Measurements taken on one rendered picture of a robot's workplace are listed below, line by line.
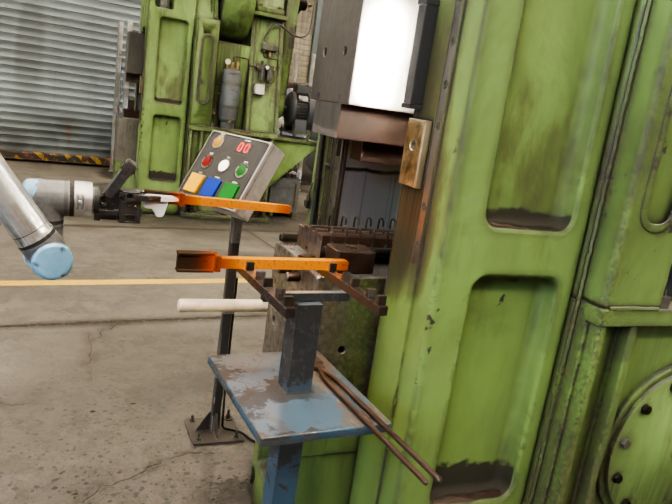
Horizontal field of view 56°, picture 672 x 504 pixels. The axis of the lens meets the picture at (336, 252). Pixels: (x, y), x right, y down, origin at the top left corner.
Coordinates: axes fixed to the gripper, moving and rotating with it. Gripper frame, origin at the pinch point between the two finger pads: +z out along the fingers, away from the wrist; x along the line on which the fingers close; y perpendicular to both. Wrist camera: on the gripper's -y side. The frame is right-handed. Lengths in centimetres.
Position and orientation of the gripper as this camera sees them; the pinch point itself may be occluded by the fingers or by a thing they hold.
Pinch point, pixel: (173, 196)
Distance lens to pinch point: 177.9
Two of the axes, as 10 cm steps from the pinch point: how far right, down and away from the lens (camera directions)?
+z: 9.2, 0.3, 4.0
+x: 3.8, 2.6, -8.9
